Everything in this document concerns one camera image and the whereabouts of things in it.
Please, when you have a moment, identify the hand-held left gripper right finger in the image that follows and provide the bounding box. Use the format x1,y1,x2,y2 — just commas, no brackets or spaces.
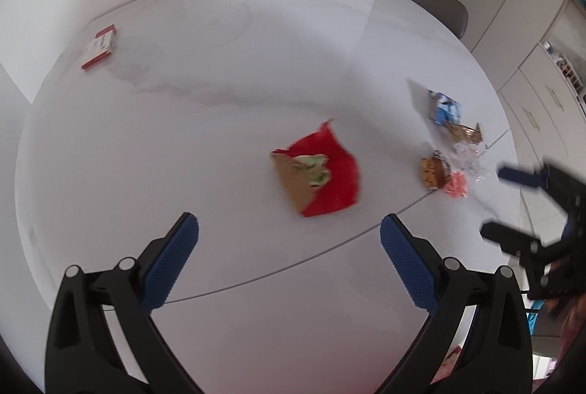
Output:
375,213,535,394

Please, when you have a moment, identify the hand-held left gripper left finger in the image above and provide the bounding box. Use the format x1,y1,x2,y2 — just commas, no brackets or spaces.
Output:
45,211,203,394

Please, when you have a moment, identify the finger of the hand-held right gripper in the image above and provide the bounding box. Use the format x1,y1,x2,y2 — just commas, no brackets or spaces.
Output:
479,222,569,290
497,164,586,217

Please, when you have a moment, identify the clear plastic wrapper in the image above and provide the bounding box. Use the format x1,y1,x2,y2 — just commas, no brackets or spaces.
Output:
453,144,490,181

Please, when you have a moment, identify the pink wrapper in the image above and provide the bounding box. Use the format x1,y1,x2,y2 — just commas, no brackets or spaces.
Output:
443,172,468,200

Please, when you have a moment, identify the yellow brown snack wrapper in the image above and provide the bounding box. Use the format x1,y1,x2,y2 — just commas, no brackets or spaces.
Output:
420,151,452,191

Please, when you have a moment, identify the blue and white snack wrapper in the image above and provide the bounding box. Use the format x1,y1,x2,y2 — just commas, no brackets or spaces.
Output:
428,89,462,124

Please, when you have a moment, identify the pink and white bin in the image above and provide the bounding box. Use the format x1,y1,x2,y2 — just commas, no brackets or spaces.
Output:
437,343,464,382

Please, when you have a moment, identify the red wrapper with cardboard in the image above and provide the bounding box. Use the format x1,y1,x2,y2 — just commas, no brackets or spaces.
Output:
270,119,362,218

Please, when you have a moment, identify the beige drawer unit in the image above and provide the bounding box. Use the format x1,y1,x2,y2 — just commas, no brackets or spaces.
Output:
497,41,586,175

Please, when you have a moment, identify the beige tall wardrobe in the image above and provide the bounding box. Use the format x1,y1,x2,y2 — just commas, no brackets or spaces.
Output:
467,0,573,88

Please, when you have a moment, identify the red and white box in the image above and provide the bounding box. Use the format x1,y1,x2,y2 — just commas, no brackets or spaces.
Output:
81,24,117,70

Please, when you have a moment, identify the white wire dish rack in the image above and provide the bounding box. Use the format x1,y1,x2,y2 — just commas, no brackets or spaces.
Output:
556,55,586,102

